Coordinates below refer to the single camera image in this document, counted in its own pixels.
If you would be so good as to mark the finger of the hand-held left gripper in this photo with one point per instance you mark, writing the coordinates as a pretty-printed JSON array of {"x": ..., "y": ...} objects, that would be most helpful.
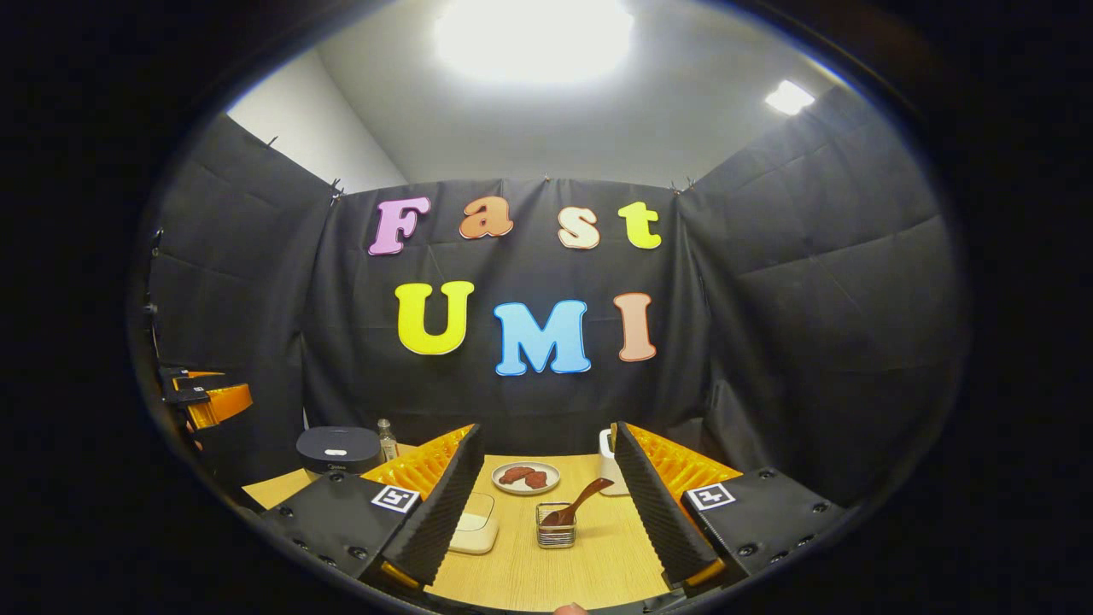
[
  {"x": 192, "y": 374},
  {"x": 224, "y": 403}
]

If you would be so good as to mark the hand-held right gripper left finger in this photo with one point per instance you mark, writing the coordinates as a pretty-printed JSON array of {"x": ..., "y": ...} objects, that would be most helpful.
[{"x": 440, "y": 512}]

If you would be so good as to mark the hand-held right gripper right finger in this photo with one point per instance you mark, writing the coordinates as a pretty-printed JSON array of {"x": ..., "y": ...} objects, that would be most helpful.
[{"x": 657, "y": 512}]

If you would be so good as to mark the brown wooden spoon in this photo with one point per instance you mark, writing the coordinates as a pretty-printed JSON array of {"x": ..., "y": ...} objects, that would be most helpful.
[{"x": 555, "y": 518}]

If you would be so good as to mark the black rice cooker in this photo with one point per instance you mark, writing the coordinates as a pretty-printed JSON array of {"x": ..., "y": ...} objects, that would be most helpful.
[{"x": 337, "y": 457}]

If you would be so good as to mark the white utensil holder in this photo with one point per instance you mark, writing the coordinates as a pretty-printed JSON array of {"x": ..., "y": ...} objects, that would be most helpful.
[{"x": 608, "y": 470}]

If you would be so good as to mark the white round plate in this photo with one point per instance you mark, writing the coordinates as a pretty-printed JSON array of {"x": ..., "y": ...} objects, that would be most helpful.
[{"x": 508, "y": 488}]

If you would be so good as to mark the red meat slice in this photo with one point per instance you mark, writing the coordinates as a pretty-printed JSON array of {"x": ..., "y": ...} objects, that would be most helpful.
[
  {"x": 536, "y": 480},
  {"x": 515, "y": 475}
]

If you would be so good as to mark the small clear glass bottle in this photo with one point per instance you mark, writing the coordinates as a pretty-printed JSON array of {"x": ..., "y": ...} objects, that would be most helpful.
[{"x": 388, "y": 446}]

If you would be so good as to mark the black backdrop cloth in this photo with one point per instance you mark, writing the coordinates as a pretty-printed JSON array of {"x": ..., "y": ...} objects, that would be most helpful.
[{"x": 811, "y": 299}]

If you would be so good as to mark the small ceiling light panel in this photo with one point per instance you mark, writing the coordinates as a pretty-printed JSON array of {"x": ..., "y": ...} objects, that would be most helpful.
[{"x": 788, "y": 96}]

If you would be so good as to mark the large ceiling light panel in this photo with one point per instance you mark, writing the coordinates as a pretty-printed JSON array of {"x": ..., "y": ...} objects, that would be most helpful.
[{"x": 534, "y": 38}]

